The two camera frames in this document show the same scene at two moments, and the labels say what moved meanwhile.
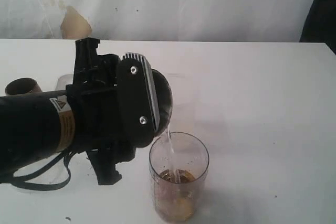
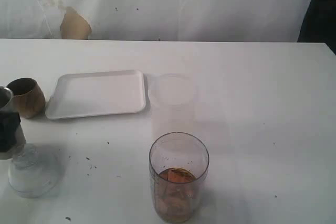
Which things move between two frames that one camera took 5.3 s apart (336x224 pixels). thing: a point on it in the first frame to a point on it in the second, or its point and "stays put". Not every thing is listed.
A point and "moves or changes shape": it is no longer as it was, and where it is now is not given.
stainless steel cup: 165,98 moves or changes shape
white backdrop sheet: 175,6 stays put
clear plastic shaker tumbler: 179,162 stays put
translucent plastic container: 185,88 stays put
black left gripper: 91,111 to 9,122
